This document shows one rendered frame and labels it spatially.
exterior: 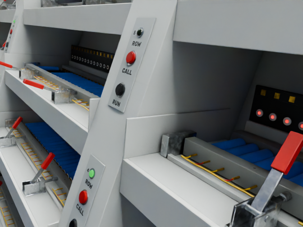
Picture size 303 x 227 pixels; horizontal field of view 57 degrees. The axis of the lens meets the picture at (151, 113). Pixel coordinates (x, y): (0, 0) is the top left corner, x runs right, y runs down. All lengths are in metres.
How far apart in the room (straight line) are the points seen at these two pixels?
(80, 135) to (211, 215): 0.25
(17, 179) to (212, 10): 0.54
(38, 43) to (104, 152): 0.68
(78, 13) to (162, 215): 0.41
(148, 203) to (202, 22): 0.20
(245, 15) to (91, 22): 0.31
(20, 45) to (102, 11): 0.53
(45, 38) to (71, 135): 0.57
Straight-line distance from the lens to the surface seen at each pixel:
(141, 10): 0.39
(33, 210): 0.58
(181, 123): 0.37
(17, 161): 0.77
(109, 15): 0.47
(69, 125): 0.48
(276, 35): 0.26
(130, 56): 0.36
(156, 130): 0.35
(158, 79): 0.33
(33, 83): 0.55
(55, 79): 0.70
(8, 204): 0.91
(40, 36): 0.99
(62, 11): 0.66
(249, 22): 0.27
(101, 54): 0.79
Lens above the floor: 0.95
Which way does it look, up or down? 4 degrees down
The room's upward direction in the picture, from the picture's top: 19 degrees clockwise
